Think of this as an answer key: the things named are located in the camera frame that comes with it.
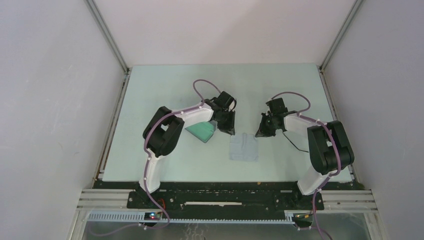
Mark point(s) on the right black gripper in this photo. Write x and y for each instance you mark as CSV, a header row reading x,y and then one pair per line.
x,y
262,132

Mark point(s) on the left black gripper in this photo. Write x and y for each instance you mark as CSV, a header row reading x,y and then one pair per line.
x,y
230,127

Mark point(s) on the light blue cleaning cloth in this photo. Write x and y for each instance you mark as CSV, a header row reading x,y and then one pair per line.
x,y
243,147

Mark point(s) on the grey-blue glasses case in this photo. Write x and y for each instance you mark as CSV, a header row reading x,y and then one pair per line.
x,y
203,131

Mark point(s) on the black thin-frame sunglasses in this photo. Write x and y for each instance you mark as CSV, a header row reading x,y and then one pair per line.
x,y
297,141

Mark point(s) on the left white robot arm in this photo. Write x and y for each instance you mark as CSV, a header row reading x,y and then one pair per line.
x,y
163,132

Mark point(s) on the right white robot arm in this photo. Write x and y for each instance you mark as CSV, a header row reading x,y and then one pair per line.
x,y
329,148

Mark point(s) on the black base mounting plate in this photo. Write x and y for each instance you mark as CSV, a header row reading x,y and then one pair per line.
x,y
226,200

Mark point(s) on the grey slotted cable duct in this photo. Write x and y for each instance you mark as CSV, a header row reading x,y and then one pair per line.
x,y
153,217

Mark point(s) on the right aluminium frame post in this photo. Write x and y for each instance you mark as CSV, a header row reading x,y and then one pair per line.
x,y
355,8

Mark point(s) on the aluminium frame post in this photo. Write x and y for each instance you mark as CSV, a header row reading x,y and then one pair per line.
x,y
355,8
105,31

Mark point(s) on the left aluminium frame post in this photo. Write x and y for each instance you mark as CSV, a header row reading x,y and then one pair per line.
x,y
105,31

